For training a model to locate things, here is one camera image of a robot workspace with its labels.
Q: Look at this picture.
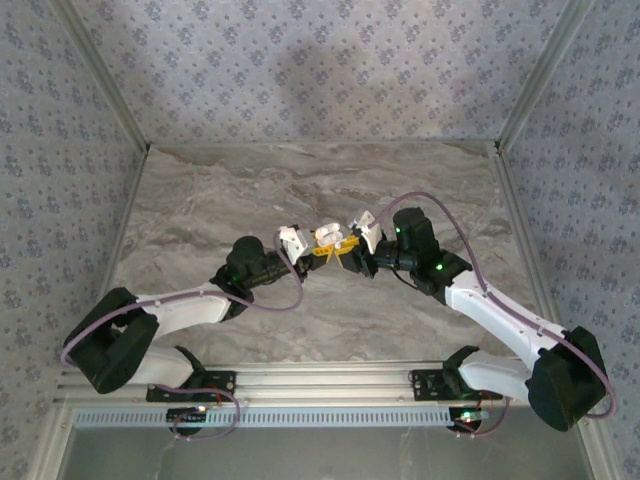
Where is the white earbud charging case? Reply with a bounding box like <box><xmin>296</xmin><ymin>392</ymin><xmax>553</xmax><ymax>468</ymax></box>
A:
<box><xmin>313</xmin><ymin>220</ymin><xmax>346</xmax><ymax>248</ymax></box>

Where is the black controller board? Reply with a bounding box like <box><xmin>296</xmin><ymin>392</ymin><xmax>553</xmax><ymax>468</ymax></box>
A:
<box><xmin>446</xmin><ymin>407</ymin><xmax>490</xmax><ymax>434</ymax></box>
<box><xmin>166</xmin><ymin>405</ymin><xmax>209</xmax><ymax>434</ymax></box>

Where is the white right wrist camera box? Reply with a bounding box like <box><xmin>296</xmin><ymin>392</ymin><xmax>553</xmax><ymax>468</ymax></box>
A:
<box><xmin>348</xmin><ymin>208</ymin><xmax>385</xmax><ymax>257</ymax></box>

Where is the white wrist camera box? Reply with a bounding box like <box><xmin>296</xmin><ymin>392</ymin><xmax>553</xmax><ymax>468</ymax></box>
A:
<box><xmin>276</xmin><ymin>224</ymin><xmax>315</xmax><ymax>265</ymax></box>
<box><xmin>348</xmin><ymin>208</ymin><xmax>385</xmax><ymax>257</ymax></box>

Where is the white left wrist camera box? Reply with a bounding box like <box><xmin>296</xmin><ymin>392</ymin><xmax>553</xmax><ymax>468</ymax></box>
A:
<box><xmin>276</xmin><ymin>224</ymin><xmax>315</xmax><ymax>265</ymax></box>

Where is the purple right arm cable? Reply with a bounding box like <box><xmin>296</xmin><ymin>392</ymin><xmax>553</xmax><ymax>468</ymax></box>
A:
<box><xmin>372</xmin><ymin>191</ymin><xmax>617</xmax><ymax>442</ymax></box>

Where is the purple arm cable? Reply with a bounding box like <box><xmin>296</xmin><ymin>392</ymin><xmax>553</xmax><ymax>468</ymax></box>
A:
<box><xmin>59</xmin><ymin>232</ymin><xmax>305</xmax><ymax>442</ymax></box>
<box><xmin>372</xmin><ymin>191</ymin><xmax>617</xmax><ymax>442</ymax></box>

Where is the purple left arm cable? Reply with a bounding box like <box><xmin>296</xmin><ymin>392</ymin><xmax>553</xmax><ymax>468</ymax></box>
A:
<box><xmin>59</xmin><ymin>232</ymin><xmax>305</xmax><ymax>442</ymax></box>

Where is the aluminium side rail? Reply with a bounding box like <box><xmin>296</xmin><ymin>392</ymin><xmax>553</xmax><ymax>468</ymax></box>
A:
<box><xmin>87</xmin><ymin>144</ymin><xmax>152</xmax><ymax>321</ymax></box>
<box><xmin>492</xmin><ymin>143</ymin><xmax>565</xmax><ymax>334</ymax></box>

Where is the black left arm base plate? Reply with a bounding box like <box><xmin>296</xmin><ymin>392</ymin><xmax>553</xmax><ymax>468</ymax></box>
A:
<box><xmin>145</xmin><ymin>369</ymin><xmax>238</xmax><ymax>404</ymax></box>

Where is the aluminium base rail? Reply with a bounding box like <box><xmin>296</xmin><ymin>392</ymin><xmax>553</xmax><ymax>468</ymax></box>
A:
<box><xmin>53</xmin><ymin>363</ymin><xmax>600</xmax><ymax>405</ymax></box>

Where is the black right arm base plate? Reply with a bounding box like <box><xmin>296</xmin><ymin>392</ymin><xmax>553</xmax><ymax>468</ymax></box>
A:
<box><xmin>409</xmin><ymin>367</ymin><xmax>504</xmax><ymax>403</ymax></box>

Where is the grey slotted cable duct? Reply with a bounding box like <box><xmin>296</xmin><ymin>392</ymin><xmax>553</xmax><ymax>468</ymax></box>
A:
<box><xmin>73</xmin><ymin>405</ymin><xmax>484</xmax><ymax>429</ymax></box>

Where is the aluminium corner post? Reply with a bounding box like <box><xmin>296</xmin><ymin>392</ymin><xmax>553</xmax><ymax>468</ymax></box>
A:
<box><xmin>49</xmin><ymin>0</ymin><xmax>152</xmax><ymax>151</ymax></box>
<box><xmin>493</xmin><ymin>0</ymin><xmax>597</xmax><ymax>152</ymax></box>

